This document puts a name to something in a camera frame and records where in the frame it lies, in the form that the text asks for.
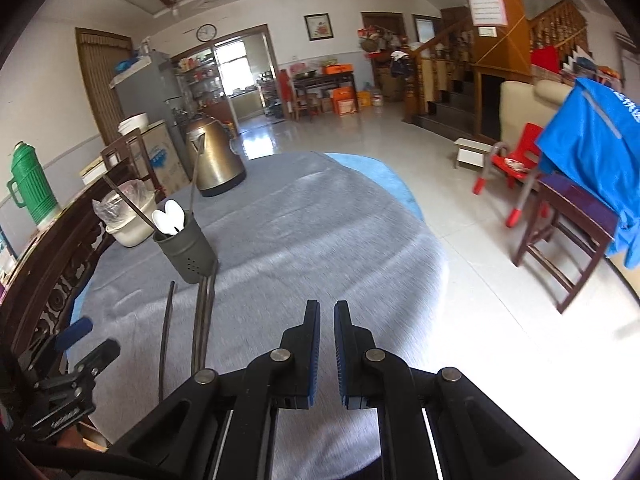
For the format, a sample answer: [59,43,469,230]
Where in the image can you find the dark carved wooden bench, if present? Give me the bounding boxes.
[1,179,115,376]

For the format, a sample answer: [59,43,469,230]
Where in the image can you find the dark wooden stool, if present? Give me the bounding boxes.
[512,174,617,313]

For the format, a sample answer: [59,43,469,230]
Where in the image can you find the red plastic child chair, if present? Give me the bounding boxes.
[472,122,544,229]

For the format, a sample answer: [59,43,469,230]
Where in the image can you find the gold electric kettle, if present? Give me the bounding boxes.
[186,114,246,197]

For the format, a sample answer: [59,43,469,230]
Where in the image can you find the clear plastic bag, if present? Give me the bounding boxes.
[92,179,154,228]

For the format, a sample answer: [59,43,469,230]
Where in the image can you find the dark chopstick three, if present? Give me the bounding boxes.
[191,276,209,375]

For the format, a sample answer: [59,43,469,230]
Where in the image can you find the blue cloth cover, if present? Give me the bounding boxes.
[536,78,639,270]

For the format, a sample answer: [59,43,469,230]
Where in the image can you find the framed wall picture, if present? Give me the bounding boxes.
[304,13,334,41]

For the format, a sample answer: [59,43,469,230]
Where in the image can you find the green thermos jug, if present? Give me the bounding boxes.
[6,141,61,230]

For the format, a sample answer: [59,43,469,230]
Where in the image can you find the round wall clock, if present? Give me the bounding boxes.
[196,24,218,44]

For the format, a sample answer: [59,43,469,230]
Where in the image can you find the white plastic basin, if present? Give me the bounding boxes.
[103,192,153,248]

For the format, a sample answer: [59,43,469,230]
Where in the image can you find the grey refrigerator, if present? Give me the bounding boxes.
[110,51,192,171]

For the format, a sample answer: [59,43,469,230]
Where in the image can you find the grey table cloth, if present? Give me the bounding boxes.
[70,153,447,479]

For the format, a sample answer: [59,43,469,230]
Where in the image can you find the dark chopstick one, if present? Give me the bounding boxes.
[157,281,177,404]

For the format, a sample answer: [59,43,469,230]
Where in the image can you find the wooden staircase railing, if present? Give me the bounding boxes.
[404,0,589,122]

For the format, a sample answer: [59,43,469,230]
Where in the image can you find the dark grey utensil holder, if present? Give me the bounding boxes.
[153,210,218,284]

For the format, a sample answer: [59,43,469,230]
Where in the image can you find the white plastic spoon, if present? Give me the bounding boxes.
[164,200,186,232]
[152,209,178,236]

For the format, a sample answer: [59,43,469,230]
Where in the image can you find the wooden side table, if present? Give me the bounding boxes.
[291,72,360,122]

